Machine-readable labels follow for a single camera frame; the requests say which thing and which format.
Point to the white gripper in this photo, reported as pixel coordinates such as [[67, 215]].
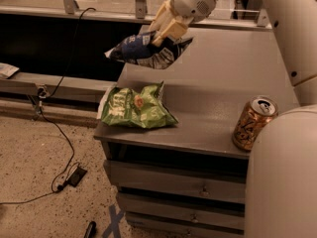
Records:
[[188, 2]]

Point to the blue chip bag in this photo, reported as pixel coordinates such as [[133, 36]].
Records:
[[139, 50]]

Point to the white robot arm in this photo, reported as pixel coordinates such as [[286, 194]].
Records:
[[281, 181]]

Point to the green jalapeno chip bag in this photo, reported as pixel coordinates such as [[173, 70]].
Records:
[[129, 108]]

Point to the orange soda can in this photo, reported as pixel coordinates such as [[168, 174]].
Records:
[[257, 112]]

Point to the grey low ledge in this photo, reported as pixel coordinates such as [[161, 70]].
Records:
[[69, 88]]

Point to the top grey drawer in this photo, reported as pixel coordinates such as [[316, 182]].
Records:
[[174, 181]]

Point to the grey drawer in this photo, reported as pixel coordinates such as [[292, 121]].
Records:
[[174, 181], [194, 212], [182, 227]]

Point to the grey drawer cabinet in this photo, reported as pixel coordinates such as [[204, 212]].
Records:
[[206, 90]]

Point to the white paper on ledge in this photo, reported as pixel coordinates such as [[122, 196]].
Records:
[[7, 70]]

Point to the black power adapter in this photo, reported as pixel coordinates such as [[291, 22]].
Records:
[[76, 176]]

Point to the middle grey drawer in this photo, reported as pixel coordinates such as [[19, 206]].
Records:
[[194, 212]]

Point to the blue tape cross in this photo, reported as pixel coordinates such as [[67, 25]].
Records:
[[113, 228]]

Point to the bottom grey drawer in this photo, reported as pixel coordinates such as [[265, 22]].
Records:
[[182, 227]]

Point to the grey metal rail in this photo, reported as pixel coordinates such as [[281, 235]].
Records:
[[228, 14]]

